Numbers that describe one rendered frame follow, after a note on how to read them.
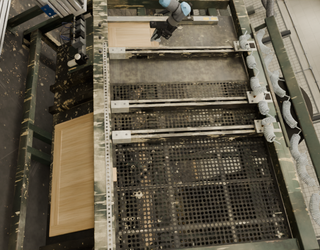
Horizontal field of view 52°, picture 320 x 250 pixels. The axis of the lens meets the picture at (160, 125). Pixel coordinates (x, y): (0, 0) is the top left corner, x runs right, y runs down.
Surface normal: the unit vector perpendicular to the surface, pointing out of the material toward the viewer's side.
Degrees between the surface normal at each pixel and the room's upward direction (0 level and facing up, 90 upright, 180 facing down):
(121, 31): 59
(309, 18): 90
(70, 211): 90
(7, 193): 0
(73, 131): 90
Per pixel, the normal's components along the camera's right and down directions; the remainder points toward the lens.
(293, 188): 0.10, -0.47
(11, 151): 0.90, -0.28
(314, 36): -0.42, -0.40
